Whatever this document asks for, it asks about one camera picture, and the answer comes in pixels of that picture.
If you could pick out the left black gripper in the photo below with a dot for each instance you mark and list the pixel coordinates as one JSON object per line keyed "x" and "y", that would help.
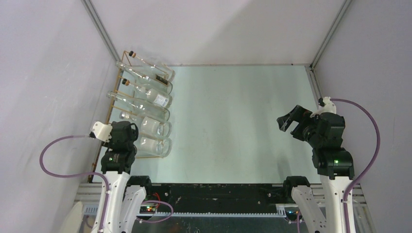
{"x": 134, "y": 132}

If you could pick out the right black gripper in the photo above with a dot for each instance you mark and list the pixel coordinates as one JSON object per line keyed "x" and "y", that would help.
{"x": 296, "y": 114}

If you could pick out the clear bottle frosted cap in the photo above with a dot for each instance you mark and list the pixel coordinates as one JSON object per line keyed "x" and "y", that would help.
{"x": 148, "y": 123}

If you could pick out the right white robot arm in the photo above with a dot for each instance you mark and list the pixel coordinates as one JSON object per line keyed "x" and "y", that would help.
{"x": 334, "y": 164}

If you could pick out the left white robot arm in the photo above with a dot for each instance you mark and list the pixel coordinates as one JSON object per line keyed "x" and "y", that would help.
{"x": 120, "y": 201}

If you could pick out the long clear glass bottle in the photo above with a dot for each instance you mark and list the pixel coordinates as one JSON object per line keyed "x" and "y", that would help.
{"x": 137, "y": 106}

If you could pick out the clear bottle white label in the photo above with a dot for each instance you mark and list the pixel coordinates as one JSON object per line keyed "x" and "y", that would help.
{"x": 149, "y": 93}

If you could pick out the clear bottle black label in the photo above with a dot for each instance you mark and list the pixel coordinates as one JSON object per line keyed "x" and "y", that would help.
{"x": 144, "y": 76}

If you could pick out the clear bottle black cork top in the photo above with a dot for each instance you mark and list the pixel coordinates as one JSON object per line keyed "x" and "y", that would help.
{"x": 154, "y": 65}

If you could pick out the left electronics board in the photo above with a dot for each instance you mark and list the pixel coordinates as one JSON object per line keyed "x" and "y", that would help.
{"x": 147, "y": 209}

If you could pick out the electronics board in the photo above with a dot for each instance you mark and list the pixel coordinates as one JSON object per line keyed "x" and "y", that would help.
{"x": 293, "y": 213}
{"x": 147, "y": 209}

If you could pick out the right electronics board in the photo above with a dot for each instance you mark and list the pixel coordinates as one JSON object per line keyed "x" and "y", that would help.
{"x": 293, "y": 213}

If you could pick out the gold wire wine rack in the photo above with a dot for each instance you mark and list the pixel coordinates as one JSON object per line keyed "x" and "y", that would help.
{"x": 119, "y": 87}

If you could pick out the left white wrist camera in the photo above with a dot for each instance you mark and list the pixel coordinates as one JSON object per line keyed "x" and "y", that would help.
{"x": 101, "y": 131}

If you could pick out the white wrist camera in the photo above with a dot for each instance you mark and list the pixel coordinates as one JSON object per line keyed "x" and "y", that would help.
{"x": 101, "y": 131}
{"x": 325, "y": 106}

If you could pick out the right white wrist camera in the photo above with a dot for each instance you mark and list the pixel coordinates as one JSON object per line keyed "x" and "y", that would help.
{"x": 325, "y": 106}

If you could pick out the aluminium frame rail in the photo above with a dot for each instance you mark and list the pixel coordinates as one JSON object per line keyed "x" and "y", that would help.
{"x": 89, "y": 194}

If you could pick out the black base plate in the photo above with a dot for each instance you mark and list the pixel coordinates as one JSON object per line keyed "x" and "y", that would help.
{"x": 226, "y": 199}

